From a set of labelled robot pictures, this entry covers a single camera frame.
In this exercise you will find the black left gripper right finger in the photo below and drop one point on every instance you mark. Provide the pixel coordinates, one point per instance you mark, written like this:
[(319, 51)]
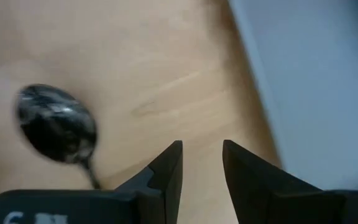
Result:
[(259, 199)]

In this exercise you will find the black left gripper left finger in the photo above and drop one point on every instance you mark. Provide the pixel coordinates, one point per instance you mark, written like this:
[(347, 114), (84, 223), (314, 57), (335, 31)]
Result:
[(163, 186)]

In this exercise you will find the dark metal spoon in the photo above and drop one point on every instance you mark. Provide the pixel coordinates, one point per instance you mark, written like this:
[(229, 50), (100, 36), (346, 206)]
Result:
[(54, 124)]

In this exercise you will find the grey plastic tray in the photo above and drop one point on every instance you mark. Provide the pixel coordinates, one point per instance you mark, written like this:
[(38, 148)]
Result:
[(322, 93)]

